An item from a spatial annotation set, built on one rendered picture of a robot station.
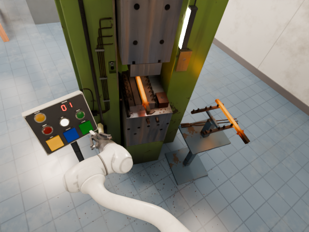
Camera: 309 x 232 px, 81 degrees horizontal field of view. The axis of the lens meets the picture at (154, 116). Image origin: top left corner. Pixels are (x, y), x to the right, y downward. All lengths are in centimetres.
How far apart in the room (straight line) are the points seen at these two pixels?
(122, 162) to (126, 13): 69
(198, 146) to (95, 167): 105
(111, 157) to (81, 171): 13
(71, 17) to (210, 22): 82
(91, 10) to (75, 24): 11
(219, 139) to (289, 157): 150
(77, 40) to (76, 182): 77
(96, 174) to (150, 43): 73
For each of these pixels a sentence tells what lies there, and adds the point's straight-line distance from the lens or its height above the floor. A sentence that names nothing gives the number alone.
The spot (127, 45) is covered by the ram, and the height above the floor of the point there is 149.
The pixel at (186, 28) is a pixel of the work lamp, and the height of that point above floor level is 153.
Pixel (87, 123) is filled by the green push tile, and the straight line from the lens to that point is 127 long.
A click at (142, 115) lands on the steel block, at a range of 144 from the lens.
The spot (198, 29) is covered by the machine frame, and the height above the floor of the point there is 150.
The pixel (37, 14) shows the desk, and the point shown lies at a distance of 472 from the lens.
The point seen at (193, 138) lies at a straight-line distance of 169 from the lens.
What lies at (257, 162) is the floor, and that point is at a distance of 276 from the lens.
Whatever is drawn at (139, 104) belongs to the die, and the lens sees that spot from 141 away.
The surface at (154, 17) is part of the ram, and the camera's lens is 103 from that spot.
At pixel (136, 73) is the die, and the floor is 130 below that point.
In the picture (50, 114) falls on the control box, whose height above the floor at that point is 116.
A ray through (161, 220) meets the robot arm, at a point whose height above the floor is 134.
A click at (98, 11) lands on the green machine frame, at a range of 113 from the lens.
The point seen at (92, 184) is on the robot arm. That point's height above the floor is 130.
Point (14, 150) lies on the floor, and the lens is 264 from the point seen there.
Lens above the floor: 205
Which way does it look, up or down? 51 degrees down
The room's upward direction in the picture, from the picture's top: 11 degrees clockwise
